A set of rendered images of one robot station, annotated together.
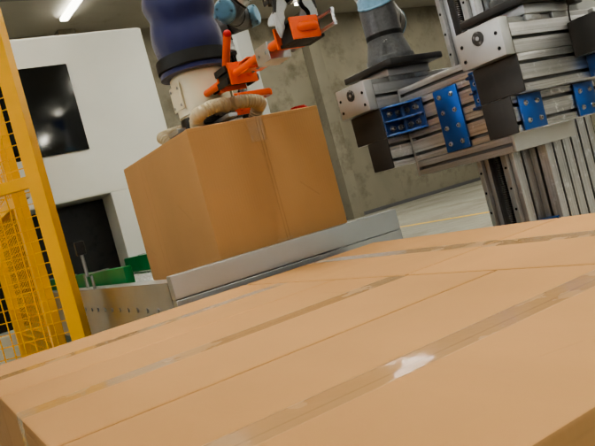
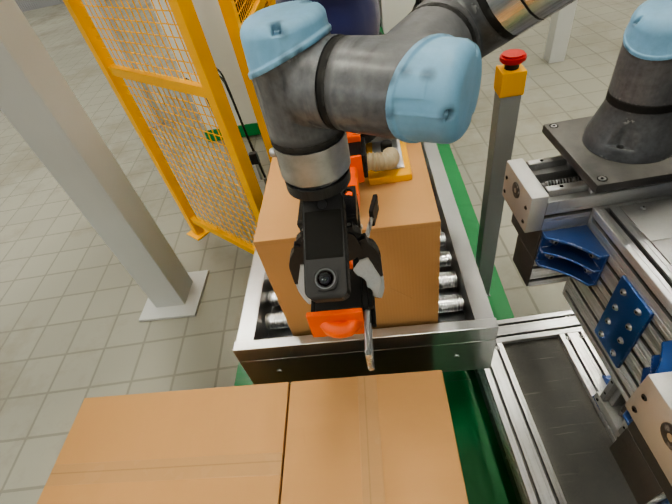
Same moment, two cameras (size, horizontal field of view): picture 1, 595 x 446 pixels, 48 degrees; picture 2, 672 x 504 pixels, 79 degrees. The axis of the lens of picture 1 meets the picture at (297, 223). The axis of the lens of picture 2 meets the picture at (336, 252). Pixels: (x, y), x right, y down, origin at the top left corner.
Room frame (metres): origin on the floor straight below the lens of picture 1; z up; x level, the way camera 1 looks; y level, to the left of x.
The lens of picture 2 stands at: (1.30, -0.35, 1.52)
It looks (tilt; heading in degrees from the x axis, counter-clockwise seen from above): 44 degrees down; 40
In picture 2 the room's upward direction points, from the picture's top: 13 degrees counter-clockwise
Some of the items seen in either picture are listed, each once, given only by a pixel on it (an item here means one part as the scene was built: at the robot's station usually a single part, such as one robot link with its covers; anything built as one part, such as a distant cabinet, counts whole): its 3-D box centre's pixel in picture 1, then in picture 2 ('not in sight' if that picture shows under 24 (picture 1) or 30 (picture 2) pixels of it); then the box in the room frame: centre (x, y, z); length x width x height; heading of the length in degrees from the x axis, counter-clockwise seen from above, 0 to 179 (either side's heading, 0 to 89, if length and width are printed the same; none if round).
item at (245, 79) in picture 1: (236, 76); (341, 160); (1.87, 0.06, 1.08); 0.10 x 0.08 x 0.06; 120
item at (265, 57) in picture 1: (273, 53); not in sight; (1.68, -0.05, 1.07); 0.07 x 0.07 x 0.04; 30
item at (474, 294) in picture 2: not in sight; (421, 131); (2.94, 0.34, 0.50); 2.31 x 0.05 x 0.19; 30
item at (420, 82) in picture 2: not in sight; (407, 80); (1.60, -0.21, 1.38); 0.11 x 0.11 x 0.08; 1
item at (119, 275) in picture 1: (70, 286); not in sight; (2.95, 1.03, 0.60); 1.60 x 0.11 x 0.09; 30
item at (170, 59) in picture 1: (194, 63); not in sight; (2.09, 0.18, 1.19); 0.23 x 0.23 x 0.04
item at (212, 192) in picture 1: (229, 203); (353, 212); (2.06, 0.18, 0.75); 0.60 x 0.40 x 0.40; 30
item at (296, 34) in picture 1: (297, 32); (337, 300); (1.56, -0.11, 1.08); 0.08 x 0.07 x 0.05; 30
